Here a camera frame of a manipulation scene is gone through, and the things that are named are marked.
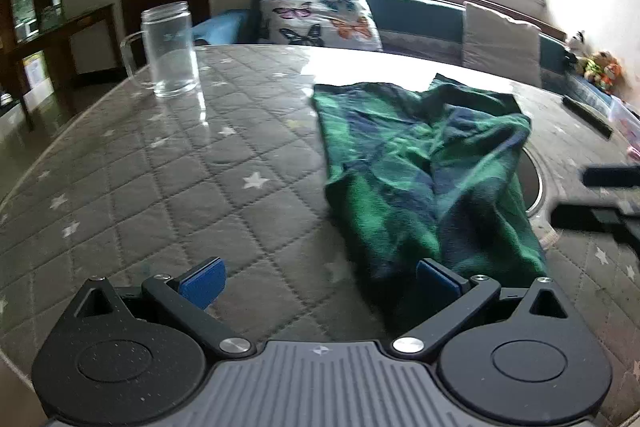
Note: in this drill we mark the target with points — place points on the clear glass mug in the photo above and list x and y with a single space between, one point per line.
170 52

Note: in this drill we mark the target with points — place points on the blue sofa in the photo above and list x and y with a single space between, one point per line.
420 14

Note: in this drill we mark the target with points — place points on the black and white plush toy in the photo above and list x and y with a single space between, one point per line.
577 43

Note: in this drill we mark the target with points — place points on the dark wooden sideboard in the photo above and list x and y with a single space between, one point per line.
92 37

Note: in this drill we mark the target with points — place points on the black remote control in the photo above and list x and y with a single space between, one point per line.
587 116

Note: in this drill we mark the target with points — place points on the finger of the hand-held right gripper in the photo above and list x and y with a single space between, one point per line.
610 176
580 216

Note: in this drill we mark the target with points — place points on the white butterfly print pillow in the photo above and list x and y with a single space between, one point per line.
320 17

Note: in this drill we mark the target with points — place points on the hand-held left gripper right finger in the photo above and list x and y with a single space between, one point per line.
435 279

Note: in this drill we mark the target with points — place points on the orange green plush toy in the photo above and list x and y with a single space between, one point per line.
602 72

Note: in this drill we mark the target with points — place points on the clear plastic storage box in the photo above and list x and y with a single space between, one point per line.
622 117

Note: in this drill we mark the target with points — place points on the beige cushion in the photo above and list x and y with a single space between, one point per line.
500 42

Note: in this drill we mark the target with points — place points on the green blue plaid shirt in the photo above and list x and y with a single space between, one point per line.
425 167

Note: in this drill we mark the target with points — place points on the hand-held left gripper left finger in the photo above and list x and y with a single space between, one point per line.
202 282

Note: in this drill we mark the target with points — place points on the round black built-in hob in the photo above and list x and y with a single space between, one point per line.
531 179

